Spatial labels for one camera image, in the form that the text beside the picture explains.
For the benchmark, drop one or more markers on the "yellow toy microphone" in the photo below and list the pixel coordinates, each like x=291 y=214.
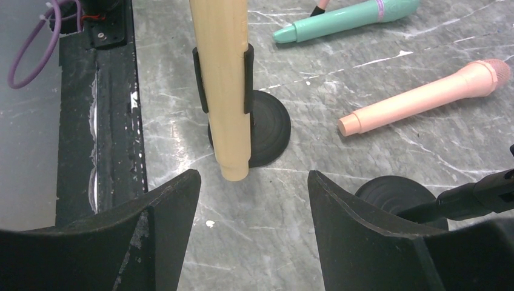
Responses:
x=221 y=40

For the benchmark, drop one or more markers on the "green toy microphone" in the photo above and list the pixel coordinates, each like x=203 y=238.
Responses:
x=347 y=18

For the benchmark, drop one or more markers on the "pink toy microphone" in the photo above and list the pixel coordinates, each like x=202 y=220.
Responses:
x=476 y=79

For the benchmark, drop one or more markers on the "pink music stand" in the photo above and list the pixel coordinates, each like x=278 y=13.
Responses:
x=320 y=8

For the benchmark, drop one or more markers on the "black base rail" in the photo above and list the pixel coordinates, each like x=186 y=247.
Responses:
x=101 y=162

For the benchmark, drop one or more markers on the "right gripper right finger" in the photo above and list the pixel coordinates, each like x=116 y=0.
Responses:
x=362 y=247

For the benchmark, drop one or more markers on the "black mic stand with clip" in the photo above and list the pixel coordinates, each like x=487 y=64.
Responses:
x=412 y=201

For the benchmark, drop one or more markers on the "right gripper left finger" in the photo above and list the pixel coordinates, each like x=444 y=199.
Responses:
x=138 y=245

